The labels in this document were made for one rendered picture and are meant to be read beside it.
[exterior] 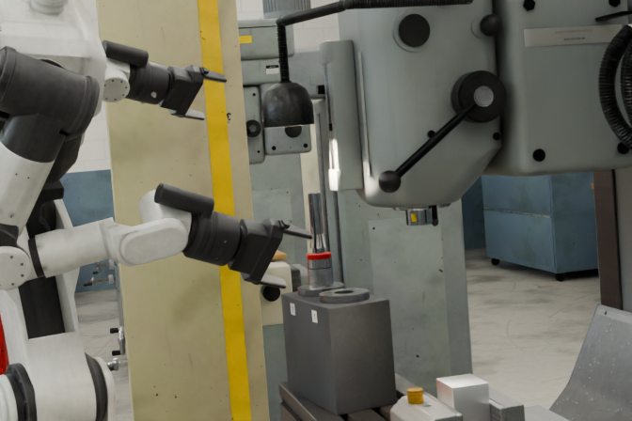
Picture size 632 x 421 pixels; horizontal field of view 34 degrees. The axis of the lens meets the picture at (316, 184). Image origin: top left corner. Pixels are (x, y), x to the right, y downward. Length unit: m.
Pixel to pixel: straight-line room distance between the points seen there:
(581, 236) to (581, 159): 7.42
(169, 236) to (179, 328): 1.53
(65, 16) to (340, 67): 0.53
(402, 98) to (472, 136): 0.11
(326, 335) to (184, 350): 1.46
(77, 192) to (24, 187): 8.78
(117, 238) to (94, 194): 8.73
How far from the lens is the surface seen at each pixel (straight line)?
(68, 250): 1.68
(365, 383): 1.80
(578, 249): 8.87
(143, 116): 3.12
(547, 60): 1.44
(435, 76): 1.39
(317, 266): 1.89
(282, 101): 1.39
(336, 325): 1.76
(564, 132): 1.44
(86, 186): 10.39
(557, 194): 8.74
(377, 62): 1.39
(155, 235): 1.66
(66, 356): 1.83
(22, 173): 1.59
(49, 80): 1.55
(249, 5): 10.70
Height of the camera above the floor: 1.43
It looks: 3 degrees down
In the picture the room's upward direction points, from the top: 4 degrees counter-clockwise
